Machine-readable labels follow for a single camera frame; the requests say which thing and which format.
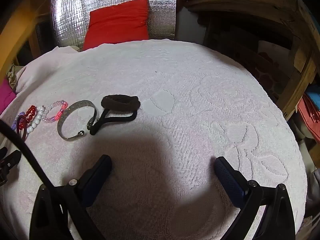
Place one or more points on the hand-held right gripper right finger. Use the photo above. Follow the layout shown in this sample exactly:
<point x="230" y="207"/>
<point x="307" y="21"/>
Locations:
<point x="228" y="180"/>

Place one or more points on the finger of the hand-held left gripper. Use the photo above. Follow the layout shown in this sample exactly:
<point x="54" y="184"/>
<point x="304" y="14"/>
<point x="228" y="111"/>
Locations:
<point x="2" y="153"/>
<point x="12" y="159"/>

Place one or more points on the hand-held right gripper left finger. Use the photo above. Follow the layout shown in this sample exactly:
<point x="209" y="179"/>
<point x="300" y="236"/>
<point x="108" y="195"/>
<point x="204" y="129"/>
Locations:
<point x="100" y="172"/>

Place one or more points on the silver metal bangle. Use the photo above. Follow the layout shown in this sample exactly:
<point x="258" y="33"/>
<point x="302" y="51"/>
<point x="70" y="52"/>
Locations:
<point x="62" y="120"/>

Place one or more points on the magenta cushion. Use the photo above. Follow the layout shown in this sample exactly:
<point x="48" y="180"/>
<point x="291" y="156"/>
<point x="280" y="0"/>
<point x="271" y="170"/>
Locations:
<point x="6" y="97"/>

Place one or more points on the gold patterned cloth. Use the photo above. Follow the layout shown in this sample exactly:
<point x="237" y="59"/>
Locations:
<point x="12" y="77"/>

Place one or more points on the red bag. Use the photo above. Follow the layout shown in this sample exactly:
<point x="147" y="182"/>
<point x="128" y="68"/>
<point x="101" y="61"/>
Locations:
<point x="310" y="120"/>

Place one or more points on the light wooden table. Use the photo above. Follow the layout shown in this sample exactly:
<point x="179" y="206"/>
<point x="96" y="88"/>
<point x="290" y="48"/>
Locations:
<point x="17" y="25"/>

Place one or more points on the silver foil insulation sheet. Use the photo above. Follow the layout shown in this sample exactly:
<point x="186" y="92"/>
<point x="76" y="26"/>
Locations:
<point x="67" y="17"/>

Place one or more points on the red cushion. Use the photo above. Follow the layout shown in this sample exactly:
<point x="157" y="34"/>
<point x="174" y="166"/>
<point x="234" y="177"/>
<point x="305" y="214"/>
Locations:
<point x="117" y="22"/>

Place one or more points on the dark wooden shelf unit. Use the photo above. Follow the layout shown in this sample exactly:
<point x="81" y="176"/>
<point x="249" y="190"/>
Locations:
<point x="250" y="5"/>

